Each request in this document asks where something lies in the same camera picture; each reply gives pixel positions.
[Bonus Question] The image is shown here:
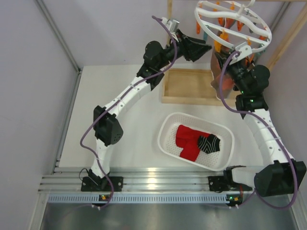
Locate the wooden hanger stand frame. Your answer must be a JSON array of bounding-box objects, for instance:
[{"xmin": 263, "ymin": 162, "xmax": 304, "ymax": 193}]
[{"xmin": 161, "ymin": 0, "xmax": 307, "ymax": 106}]

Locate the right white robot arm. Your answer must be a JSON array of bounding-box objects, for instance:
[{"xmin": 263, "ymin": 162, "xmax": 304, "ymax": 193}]
[{"xmin": 211, "ymin": 51, "xmax": 307, "ymax": 198}]

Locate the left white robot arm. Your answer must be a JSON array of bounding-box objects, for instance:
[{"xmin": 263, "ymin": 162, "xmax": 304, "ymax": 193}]
[{"xmin": 81, "ymin": 30, "xmax": 212, "ymax": 192}]

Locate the white round clip hanger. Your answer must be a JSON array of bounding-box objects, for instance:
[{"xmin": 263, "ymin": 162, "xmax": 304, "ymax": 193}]
[{"xmin": 194, "ymin": 0, "xmax": 272, "ymax": 54}]

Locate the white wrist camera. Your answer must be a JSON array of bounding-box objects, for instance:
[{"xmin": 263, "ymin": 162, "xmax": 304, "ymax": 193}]
[
  {"xmin": 230, "ymin": 42, "xmax": 252, "ymax": 65},
  {"xmin": 162, "ymin": 17, "xmax": 179, "ymax": 33}
]

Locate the red sock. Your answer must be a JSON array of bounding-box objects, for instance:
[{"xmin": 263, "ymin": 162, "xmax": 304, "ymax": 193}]
[{"xmin": 175, "ymin": 125, "xmax": 208, "ymax": 162}]

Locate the orange patterned sock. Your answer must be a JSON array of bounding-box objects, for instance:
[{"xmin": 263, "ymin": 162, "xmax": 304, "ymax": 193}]
[{"xmin": 210, "ymin": 47, "xmax": 237, "ymax": 100}]

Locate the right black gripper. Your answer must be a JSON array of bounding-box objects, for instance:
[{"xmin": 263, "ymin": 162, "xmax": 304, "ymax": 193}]
[{"xmin": 215, "ymin": 50, "xmax": 248, "ymax": 94}]

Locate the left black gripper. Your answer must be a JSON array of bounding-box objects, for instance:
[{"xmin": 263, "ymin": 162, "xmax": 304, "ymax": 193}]
[{"xmin": 156, "ymin": 28, "xmax": 211, "ymax": 69}]

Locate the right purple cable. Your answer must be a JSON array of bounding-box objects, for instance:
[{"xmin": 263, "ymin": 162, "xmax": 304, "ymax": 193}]
[{"xmin": 217, "ymin": 50, "xmax": 300, "ymax": 211}]

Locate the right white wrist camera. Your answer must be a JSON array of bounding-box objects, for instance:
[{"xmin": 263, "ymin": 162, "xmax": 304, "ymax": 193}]
[{"xmin": 230, "ymin": 42, "xmax": 252, "ymax": 65}]

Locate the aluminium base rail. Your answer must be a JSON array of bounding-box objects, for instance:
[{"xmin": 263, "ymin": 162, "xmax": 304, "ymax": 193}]
[{"xmin": 38, "ymin": 166, "xmax": 300, "ymax": 206}]

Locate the white perforated plastic basket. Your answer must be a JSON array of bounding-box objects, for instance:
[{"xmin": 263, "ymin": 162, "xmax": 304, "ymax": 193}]
[{"xmin": 157, "ymin": 112, "xmax": 235, "ymax": 171}]

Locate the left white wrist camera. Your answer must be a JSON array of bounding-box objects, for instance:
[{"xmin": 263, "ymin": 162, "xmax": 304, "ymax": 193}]
[{"xmin": 162, "ymin": 17, "xmax": 179, "ymax": 33}]

